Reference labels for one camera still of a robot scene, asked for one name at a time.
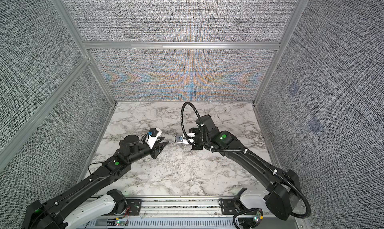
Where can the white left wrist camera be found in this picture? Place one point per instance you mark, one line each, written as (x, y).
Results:
(151, 137)

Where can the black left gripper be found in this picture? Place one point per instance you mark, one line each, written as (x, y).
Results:
(157, 150)

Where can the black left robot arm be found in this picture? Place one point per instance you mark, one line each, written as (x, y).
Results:
(53, 213)

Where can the aluminium enclosure frame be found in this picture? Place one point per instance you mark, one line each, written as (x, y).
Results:
(79, 75)

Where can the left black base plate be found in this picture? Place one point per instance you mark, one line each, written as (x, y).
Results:
(128, 207)

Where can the aluminium front rail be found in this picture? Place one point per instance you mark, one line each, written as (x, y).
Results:
(157, 206)

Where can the slotted grey cable duct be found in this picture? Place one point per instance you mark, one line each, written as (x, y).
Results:
(160, 223)

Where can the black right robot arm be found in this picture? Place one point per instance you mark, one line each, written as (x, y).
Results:
(282, 186)

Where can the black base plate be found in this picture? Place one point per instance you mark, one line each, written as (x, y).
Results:
(128, 207)
(231, 206)

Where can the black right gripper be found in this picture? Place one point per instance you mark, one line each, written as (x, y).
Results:
(194, 130)

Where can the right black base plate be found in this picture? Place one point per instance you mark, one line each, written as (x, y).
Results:
(231, 206)

